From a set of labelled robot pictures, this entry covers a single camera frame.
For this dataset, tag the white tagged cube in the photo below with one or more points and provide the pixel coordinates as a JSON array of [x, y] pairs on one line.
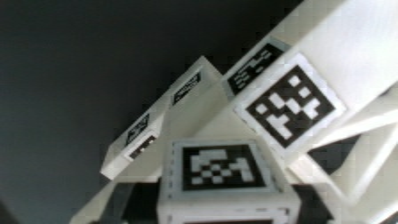
[[221, 186]]

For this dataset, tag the white chair seat part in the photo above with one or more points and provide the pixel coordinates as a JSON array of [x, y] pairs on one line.
[[144, 131]]

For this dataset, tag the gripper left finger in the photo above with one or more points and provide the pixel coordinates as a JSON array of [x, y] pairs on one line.
[[123, 205]]

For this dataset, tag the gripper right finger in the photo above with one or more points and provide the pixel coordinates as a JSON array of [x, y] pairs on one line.
[[315, 212]]

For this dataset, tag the white chair back frame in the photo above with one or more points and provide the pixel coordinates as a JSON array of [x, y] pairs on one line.
[[317, 107]]

